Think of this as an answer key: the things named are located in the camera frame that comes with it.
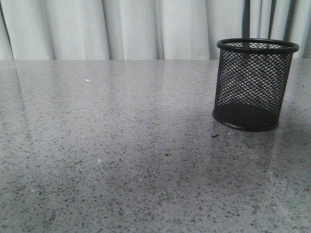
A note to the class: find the black mesh pen bucket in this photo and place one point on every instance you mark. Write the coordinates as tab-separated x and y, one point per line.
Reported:
251	82

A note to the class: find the grey pleated curtain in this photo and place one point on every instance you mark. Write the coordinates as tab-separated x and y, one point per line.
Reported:
145	29

